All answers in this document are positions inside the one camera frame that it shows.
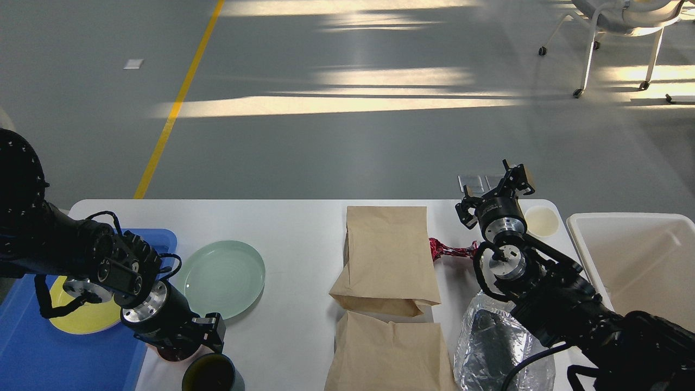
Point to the upper brown paper bag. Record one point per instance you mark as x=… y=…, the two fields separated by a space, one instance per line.
x=388 y=263

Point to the pale green plate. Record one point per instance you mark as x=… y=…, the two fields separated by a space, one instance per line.
x=225 y=277

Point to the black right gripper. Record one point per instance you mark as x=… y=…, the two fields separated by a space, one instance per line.
x=500 y=215

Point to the lower brown paper bag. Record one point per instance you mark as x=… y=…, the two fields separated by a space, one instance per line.
x=371 y=354

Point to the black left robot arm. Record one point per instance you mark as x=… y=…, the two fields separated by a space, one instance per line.
x=76 y=262

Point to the white plastic bin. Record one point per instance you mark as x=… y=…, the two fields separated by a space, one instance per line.
x=639 y=261

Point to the white chair on casters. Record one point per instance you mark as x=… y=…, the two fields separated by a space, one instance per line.
x=624 y=18

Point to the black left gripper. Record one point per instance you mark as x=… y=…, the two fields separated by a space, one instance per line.
x=165 y=321

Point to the yellow plate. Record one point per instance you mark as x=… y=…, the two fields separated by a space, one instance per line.
x=88 y=319

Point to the red candy wrapper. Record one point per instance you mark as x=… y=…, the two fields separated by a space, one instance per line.
x=439 y=249

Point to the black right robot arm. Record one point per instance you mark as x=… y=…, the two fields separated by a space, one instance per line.
x=638 y=351

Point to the dark green mug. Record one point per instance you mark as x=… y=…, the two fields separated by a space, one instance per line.
x=212 y=372

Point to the metal floor socket plates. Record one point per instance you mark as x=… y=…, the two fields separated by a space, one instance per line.
x=478 y=184

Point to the brown paper bag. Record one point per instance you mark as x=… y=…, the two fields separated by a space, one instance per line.
x=388 y=263
x=371 y=354

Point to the blue plastic tray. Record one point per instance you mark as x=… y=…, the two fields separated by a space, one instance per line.
x=38 y=356

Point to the pink mug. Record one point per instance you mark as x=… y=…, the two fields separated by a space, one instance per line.
x=179 y=356

